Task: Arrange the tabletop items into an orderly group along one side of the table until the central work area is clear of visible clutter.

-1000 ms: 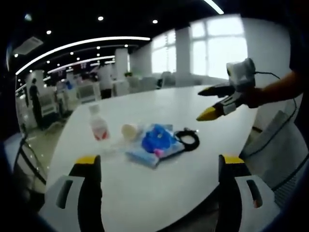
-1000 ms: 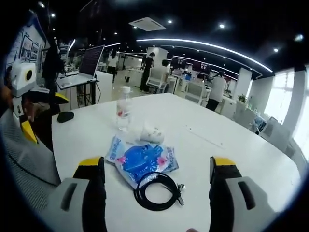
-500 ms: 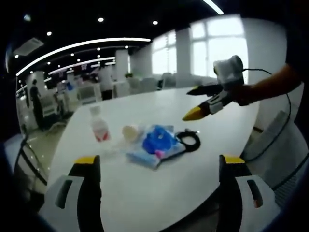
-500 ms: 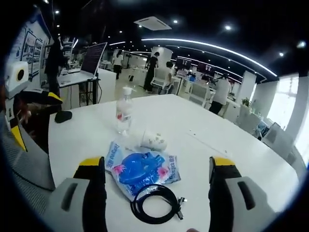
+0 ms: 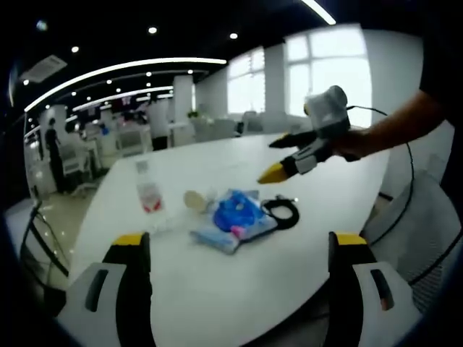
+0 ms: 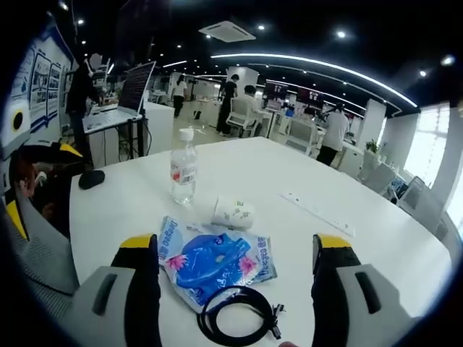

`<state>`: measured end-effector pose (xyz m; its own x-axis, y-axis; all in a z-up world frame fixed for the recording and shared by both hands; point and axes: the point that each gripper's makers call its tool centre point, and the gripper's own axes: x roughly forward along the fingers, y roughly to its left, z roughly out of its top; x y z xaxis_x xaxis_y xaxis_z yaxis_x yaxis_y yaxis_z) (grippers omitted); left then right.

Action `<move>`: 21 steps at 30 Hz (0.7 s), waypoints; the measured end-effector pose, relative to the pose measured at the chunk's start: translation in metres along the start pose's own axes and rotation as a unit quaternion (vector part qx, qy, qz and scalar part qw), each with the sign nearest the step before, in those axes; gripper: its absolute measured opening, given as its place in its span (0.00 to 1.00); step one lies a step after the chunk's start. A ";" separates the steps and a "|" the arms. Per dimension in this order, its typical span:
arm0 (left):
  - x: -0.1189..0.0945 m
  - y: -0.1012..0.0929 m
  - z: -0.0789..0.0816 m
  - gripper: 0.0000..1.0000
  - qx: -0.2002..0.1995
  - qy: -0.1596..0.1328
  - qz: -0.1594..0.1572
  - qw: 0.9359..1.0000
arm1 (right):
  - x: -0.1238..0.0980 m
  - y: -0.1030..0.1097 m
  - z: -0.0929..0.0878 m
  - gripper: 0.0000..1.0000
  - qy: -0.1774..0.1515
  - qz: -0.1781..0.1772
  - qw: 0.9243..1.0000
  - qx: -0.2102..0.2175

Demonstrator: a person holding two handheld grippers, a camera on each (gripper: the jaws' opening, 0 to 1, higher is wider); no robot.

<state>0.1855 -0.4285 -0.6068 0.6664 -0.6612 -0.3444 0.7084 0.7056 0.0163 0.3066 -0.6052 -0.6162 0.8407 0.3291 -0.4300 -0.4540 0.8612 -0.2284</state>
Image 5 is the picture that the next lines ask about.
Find window with blinds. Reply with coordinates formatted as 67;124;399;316
227;48;267;113

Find clear plastic water bottle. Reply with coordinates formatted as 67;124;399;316
135;160;166;214

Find large bright window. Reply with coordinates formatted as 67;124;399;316
285;27;373;129

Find curved ceiling light strip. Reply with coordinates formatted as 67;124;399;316
24;57;228;112

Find grey mesh office chair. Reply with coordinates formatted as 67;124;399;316
361;169;463;315

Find ceiling air conditioner vent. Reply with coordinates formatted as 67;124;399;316
20;56;68;82

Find blue tissue pack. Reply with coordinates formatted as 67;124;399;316
211;187;265;236

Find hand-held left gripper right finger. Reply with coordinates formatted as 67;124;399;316
323;231;422;347

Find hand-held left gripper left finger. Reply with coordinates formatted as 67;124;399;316
57;232;157;347

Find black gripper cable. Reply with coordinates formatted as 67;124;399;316
410;231;463;287
345;104;417;247

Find white office chair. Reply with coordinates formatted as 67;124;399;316
59;142;91;178
119;129;145;156

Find white paper cup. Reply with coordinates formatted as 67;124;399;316
183;187;218;218

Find pale blue wet wipes pack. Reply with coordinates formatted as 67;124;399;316
190;209;278;256

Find round ceiling spotlights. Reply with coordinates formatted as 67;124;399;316
21;25;239;109

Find white tabletop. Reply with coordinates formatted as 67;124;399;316
57;133;394;347

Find person's right hand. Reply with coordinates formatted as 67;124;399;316
331;128;373;163

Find black metal frame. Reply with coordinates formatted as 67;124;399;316
20;202;69;319

